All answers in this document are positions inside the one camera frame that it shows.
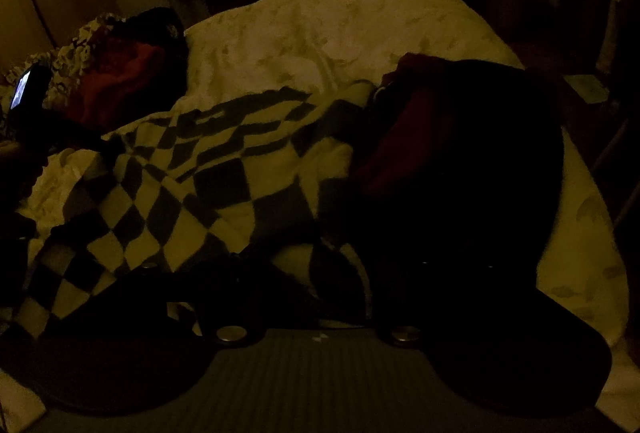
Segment white floral duvet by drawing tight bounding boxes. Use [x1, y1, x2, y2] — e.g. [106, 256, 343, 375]
[0, 0, 632, 366]

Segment dark garment with red lining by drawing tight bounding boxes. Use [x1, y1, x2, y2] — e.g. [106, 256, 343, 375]
[350, 53, 568, 330]

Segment black white checkered garment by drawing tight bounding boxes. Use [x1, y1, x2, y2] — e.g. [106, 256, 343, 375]
[0, 85, 382, 340]

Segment red and patterned pillows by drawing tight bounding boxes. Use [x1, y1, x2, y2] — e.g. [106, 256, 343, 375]
[42, 12, 133, 114]

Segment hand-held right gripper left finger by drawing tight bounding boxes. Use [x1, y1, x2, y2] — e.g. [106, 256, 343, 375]
[112, 254, 273, 346]

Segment paper sheet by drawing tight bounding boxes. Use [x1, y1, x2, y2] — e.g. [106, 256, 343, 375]
[565, 73, 612, 104]

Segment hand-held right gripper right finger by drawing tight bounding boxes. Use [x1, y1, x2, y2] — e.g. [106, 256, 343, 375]
[367, 257, 506, 347]

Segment black cloth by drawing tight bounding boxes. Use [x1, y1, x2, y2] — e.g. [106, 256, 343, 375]
[122, 7, 187, 66]

